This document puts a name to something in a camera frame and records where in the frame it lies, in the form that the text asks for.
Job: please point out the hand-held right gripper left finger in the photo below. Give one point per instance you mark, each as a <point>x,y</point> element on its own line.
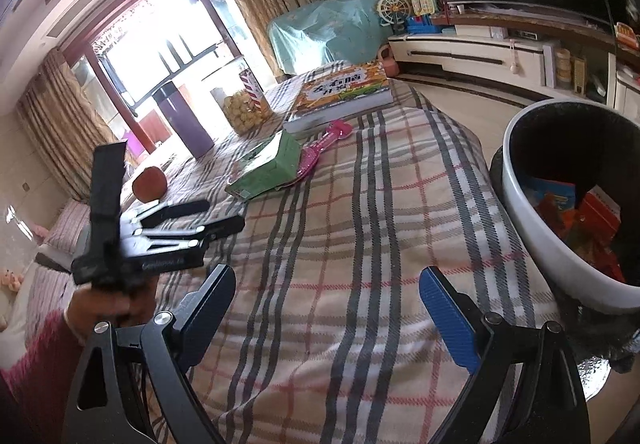
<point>210,304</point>

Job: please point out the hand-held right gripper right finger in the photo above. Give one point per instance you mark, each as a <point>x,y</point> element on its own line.
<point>447,314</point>

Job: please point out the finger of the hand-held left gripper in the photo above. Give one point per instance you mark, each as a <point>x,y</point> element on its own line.
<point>220,226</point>
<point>175,211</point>

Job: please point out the white bin with black liner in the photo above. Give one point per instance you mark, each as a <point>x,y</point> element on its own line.
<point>530,234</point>

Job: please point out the orange snack packet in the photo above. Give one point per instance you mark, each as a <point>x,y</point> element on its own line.
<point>552,216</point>

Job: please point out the red snack packet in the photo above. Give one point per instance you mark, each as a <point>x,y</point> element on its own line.
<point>600,261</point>

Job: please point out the small blue packet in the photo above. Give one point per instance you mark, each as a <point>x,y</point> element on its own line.
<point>552,186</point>

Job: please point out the red milk carton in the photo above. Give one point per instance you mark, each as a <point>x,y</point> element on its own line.
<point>600,216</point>

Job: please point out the person's left forearm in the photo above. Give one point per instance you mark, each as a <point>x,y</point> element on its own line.
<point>35,374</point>

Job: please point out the person's left hand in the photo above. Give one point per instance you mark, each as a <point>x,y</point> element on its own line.
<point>115,310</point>

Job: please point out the red apple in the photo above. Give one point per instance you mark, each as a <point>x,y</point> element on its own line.
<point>149,184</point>

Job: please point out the pink striped sofa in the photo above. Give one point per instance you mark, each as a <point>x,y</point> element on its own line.
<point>55,234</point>

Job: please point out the small green carton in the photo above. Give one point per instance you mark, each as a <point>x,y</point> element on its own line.
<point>265,172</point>

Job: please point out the purple insulated bottle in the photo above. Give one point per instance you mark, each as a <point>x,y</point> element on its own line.
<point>182,119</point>

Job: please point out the plaid blanket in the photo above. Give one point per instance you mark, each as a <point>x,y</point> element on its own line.
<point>375,249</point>

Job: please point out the clear jar of cookies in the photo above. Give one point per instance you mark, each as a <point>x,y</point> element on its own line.
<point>247,112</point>

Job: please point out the red framed balcony door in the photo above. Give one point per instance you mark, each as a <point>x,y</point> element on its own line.
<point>150,49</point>

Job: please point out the colourful puzzle box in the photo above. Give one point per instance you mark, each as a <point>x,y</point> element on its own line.
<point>340,94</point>

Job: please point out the teal cover cloth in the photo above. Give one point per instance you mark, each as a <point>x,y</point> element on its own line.
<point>325,29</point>

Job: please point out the brown clay pot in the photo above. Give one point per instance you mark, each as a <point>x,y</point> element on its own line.
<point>387,59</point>

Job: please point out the white television cabinet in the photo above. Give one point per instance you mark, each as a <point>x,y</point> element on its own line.
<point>475,49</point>

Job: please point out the stack of wooden bowls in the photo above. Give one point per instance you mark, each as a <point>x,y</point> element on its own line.
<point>562,67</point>

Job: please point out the ferris wheel toy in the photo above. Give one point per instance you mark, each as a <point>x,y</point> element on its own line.
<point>390,9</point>

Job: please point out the blue toy block set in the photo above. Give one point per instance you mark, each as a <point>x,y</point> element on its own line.
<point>420,24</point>

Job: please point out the toy telephone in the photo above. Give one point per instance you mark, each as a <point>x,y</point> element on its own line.
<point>422,2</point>

